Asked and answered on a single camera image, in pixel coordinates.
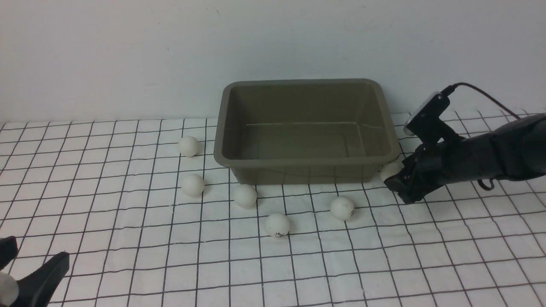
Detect white printed ping-pong ball front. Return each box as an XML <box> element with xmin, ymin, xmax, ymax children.
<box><xmin>265</xmin><ymin>213</ymin><xmax>291</xmax><ymax>238</ymax></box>

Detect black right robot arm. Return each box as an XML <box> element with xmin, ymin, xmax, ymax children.
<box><xmin>384</xmin><ymin>113</ymin><xmax>546</xmax><ymax>204</ymax></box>

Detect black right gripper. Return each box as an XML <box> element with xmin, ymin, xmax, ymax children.
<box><xmin>384</xmin><ymin>136</ymin><xmax>502</xmax><ymax>204</ymax></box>

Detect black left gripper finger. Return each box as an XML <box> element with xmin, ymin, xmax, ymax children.
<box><xmin>11</xmin><ymin>252</ymin><xmax>70</xmax><ymax>307</ymax></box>
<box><xmin>0</xmin><ymin>236</ymin><xmax>19</xmax><ymax>270</ymax></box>

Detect white checkered tablecloth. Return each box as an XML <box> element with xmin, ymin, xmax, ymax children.
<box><xmin>0</xmin><ymin>118</ymin><xmax>546</xmax><ymax>307</ymax></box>

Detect olive green plastic bin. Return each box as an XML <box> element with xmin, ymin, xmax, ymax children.
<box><xmin>213</xmin><ymin>78</ymin><xmax>401</xmax><ymax>185</ymax></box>

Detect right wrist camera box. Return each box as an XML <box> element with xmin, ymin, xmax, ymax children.
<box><xmin>404</xmin><ymin>92</ymin><xmax>461</xmax><ymax>148</ymax></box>

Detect white printed ping-pong ball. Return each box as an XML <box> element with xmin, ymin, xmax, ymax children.
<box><xmin>265</xmin><ymin>213</ymin><xmax>291</xmax><ymax>238</ymax></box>
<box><xmin>330</xmin><ymin>196</ymin><xmax>355</xmax><ymax>221</ymax></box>

